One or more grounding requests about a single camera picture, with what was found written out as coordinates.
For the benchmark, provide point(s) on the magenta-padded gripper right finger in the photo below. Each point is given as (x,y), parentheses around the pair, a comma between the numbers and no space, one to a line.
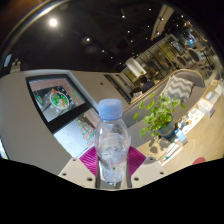
(148,171)

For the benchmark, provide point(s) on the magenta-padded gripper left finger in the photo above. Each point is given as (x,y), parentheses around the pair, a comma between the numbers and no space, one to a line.
(75,171)

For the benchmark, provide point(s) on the clear bottle with blue cap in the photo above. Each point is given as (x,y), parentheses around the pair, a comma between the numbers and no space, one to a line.
(111,146)

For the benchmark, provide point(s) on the white tube with teal print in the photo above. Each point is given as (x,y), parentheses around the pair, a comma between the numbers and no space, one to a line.
(171,151)

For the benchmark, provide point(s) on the small blue and white box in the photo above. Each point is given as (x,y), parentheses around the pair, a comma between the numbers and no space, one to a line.
(181,136)

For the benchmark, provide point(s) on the flat round red coaster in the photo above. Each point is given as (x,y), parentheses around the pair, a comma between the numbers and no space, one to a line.
(199,161)

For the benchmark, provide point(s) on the green potted plant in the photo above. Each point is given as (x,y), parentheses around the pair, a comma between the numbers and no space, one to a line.
(158,115)

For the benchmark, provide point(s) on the colourful printed leaflet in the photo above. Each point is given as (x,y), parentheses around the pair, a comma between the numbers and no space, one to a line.
(192,119)

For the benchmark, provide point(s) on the window with festive stickers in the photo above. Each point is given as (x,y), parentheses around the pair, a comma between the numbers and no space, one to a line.
(56,100)

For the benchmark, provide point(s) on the beige curved sofa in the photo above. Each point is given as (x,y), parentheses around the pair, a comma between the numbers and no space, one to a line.
(193,100)

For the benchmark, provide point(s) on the person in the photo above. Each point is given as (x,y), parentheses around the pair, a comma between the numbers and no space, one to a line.
(146,85)

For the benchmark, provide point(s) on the grey chevron cushion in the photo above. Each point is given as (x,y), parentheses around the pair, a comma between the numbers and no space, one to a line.
(178,88)

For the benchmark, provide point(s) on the white round column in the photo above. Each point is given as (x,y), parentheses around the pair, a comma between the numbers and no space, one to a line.
(135,66)

